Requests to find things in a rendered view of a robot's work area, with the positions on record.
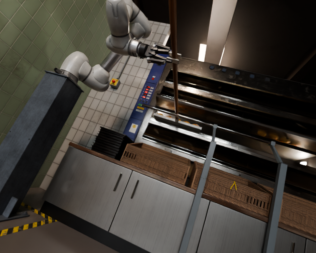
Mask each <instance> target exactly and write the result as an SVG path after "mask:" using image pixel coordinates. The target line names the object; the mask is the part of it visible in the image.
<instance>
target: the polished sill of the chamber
mask: <svg viewBox="0 0 316 253"><path fill-rule="evenodd" d="M150 120H151V121H155V122H158V123H161V124H164V125H167V126H170V127H173V128H176V129H179V130H183V131H186V132H189V133H192V134H195V135H199V136H202V137H205V138H208V139H212V136H210V135H207V134H204V133H200V132H197V131H194V130H191V129H187V128H184V127H182V126H178V125H175V124H172V123H169V122H165V121H162V120H159V119H156V118H152V117H151V118H150ZM215 141H218V142H221V143H224V144H227V145H231V146H234V147H237V148H240V149H243V150H246V151H250V152H253V153H256V154H259V155H262V156H266V157H269V158H272V159H275V160H276V158H275V156H274V155H272V154H268V153H265V152H262V151H259V150H255V149H252V148H249V147H246V146H242V145H239V144H236V143H233V142H229V141H226V140H223V139H220V138H217V137H215ZM281 160H282V161H283V162H285V163H288V164H291V165H294V166H298V167H301V168H304V169H307V170H310V171H314V172H316V168H314V167H310V166H307V165H304V164H301V163H297V162H294V161H291V160H288V159H285V158H281Z"/></svg>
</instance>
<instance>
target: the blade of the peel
mask: <svg viewBox="0 0 316 253"><path fill-rule="evenodd" d="M153 115H154V118H156V119H159V120H162V121H165V122H169V123H172V124H175V125H178V126H181V127H184V128H187V129H191V130H194V131H197V132H201V129H202V127H200V126H196V125H193V124H190V123H186V122H183V121H180V120H179V121H178V122H176V121H175V119H173V118H170V117H167V116H163V115H160V114H157V113H154V114H153Z"/></svg>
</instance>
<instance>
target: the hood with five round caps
mask: <svg viewBox="0 0 316 253"><path fill-rule="evenodd" d="M178 60H179V64H178V72H180V73H185V74H189V75H193V76H197V77H202V78H206V79H210V80H214V81H218V82H223V83H227V84H231V85H235V86H239V87H243V88H248V89H252V90H256V91H260V92H264V93H269V94H273V95H277V96H281V97H285V98H290V99H294V100H298V101H302V102H306V103H310V104H315V105H316V86H313V85H308V84H303V83H299V82H294V81H290V80H285V79H280V78H276V77H271V76H267V75H262V74H258V73H253V72H248V71H244V70H239V69H235V68H230V67H225V66H221V65H216V64H212V63H207V62H203V61H198V60H193V59H189V58H184V57H181V59H180V58H178Z"/></svg>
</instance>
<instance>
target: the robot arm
mask: <svg viewBox="0 0 316 253"><path fill-rule="evenodd" d="M106 15H107V20H108V25H109V28H110V31H111V35H109V36H108V37H107V39H106V46H107V48H108V49H109V50H110V53H109V54H108V55H107V56H106V58H105V59H104V60H103V61H102V63H101V64H98V65H95V66H94V67H91V66H90V65H89V60H88V58H87V56H86V55H85V54H83V53H82V52H79V51H76V52H73V53H72V54H70V55H69V56H68V57H67V58H66V59H65V60H64V62H63V64H62V65H61V68H60V69H58V68H54V71H55V72H54V73H58V74H61V75H65V76H68V77H69V78H70V79H71V80H72V81H73V82H74V83H76V84H77V83H78V81H81V82H83V83H84V84H85V85H87V86H88V87H90V88H91V89H93V90H96V91H99V92H105V91H106V90H107V89H108V88H109V85H110V81H109V78H110V71H111V70H112V69H113V67H114V66H115V65H116V64H117V63H118V61H119V60H120V59H121V58H122V56H133V57H137V58H139V57H142V58H146V59H147V63H155V64H162V65H164V64H165V63H167V62H168V63H176V64H179V60H178V59H174V58H170V57H167V58H165V57H163V56H160V55H157V54H167V55H169V56H171V57H172V52H171V51H170V47H167V46H164V45H161V44H158V43H157V42H155V43H154V45H151V46H150V45H148V44H145V43H142V42H141V41H137V40H139V39H140V38H143V39H146V38H148V37H149V36H150V35H151V33H152V28H151V25H150V22H149V21H148V19H147V18H146V16H145V15H144V14H143V12H142V11H141V10H140V9H139V8H138V7H137V6H136V5H135V4H134V3H133V1H132V0H107V1H106ZM50 72H53V71H50ZM77 85H78V84H77ZM78 86H79V85H78ZM79 87H80V86H79ZM80 88H81V87H80Z"/></svg>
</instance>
